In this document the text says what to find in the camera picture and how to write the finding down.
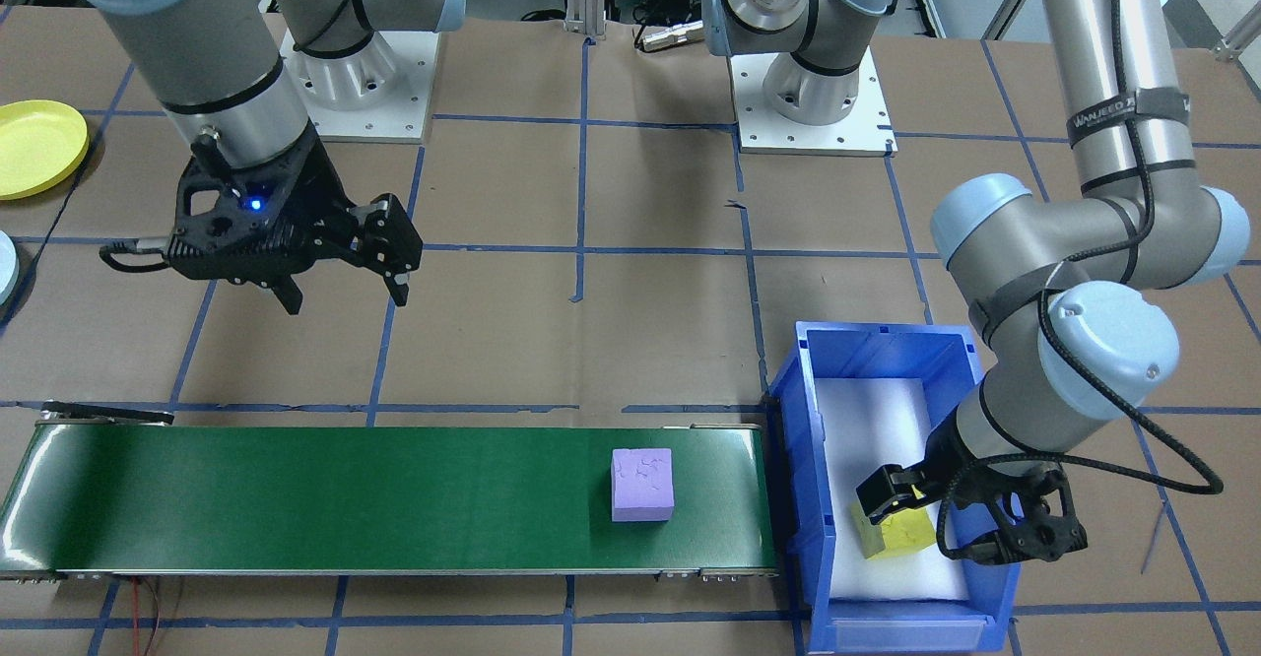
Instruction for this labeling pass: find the yellow foam block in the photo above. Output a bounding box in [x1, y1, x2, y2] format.
[851, 498, 940, 561]

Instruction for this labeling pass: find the purple foam block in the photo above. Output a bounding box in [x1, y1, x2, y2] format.
[611, 447, 677, 524]

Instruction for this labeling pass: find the yellow plate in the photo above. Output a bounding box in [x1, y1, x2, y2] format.
[0, 99, 91, 202]

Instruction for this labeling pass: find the white foam pad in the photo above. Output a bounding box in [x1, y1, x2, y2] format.
[816, 376, 972, 604]

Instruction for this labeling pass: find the blue plastic storage bin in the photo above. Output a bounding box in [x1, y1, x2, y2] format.
[766, 321, 1029, 655]

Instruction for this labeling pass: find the green conveyor belt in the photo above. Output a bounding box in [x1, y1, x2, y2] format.
[0, 401, 780, 584]

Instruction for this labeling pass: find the silver cylindrical plug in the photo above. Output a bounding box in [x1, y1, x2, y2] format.
[634, 20, 706, 52]

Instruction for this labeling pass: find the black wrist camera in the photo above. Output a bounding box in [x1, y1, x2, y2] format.
[970, 523, 1091, 567]
[164, 230, 318, 289]

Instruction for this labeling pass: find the black camera cable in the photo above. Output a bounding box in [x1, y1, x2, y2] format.
[98, 236, 174, 274]

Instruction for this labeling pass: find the white square base plate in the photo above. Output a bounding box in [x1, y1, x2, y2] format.
[278, 31, 440, 144]
[729, 45, 898, 157]

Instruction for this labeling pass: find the black braided cable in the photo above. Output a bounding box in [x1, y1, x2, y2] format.
[933, 287, 1226, 561]

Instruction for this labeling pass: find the thin black cable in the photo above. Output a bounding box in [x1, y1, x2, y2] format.
[0, 139, 100, 337]

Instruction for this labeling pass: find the red and black wire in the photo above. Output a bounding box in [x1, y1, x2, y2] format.
[126, 577, 166, 656]

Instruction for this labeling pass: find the black printed velcro strap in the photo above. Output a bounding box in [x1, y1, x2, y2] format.
[1066, 87, 1194, 149]

